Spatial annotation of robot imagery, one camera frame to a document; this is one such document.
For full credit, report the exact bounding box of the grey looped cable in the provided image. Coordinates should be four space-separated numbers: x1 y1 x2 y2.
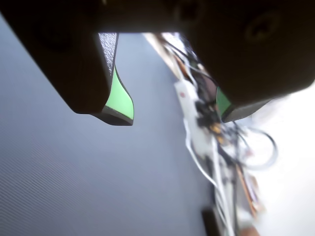
242 126 279 171

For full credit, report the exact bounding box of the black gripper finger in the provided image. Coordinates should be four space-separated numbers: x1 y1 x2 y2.
0 0 135 127
181 0 315 123

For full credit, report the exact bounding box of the white power strip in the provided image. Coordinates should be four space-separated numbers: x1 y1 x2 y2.
173 81 217 160

